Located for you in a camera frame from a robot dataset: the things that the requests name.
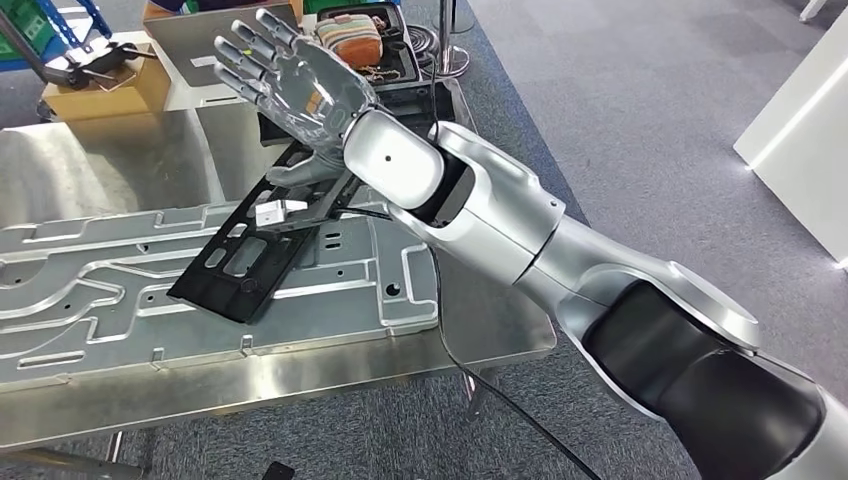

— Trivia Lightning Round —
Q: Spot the black plastic tray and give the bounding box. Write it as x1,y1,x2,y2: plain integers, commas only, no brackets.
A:
316,1,425,87

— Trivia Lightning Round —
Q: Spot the brown cardboard box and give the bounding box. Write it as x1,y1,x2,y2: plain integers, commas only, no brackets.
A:
40,56,172,123

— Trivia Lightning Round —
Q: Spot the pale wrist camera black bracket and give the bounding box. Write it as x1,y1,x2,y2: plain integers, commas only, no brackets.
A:
254,175,362,233

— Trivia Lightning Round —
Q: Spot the stainless steel workbench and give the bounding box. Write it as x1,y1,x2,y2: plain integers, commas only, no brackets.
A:
0,78,559,480

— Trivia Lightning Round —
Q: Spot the green plastic crate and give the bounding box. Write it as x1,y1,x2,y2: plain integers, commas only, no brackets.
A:
0,0,58,64

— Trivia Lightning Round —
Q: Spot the chrome stand base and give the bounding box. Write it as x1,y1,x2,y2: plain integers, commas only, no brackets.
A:
433,0,476,79

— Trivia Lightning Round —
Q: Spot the white cabinet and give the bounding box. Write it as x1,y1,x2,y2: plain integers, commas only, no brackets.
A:
731,25,848,270

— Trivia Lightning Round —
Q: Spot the black plastic frame part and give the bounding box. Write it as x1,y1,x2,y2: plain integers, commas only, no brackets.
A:
166,142,362,326

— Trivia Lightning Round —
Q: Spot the black handheld device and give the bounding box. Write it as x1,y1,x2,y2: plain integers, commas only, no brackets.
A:
44,40,159,92

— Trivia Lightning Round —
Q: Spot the blue perforated metal frame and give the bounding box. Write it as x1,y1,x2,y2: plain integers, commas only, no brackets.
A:
36,0,114,49

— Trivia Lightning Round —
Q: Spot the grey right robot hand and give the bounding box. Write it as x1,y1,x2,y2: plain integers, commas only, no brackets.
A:
213,7,380,189

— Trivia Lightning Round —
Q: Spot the grey flat panel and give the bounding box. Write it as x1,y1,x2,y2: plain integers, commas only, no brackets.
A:
143,1,304,89

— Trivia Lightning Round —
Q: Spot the large machined aluminium plate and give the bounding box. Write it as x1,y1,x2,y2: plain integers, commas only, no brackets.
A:
0,184,440,392

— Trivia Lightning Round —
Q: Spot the black camera cable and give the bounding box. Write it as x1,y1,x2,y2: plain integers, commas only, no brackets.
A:
334,206,603,480

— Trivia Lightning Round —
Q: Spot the black plastic rail part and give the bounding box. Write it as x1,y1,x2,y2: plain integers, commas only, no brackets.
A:
256,80,458,148

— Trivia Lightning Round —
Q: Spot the black coiled cable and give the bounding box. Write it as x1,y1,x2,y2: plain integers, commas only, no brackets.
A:
405,25,444,68

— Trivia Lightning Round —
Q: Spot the orange striped pouch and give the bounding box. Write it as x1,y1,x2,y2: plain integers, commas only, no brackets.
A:
313,14,385,71

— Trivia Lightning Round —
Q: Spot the black slanted pole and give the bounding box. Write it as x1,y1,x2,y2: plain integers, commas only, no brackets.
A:
0,9,51,84

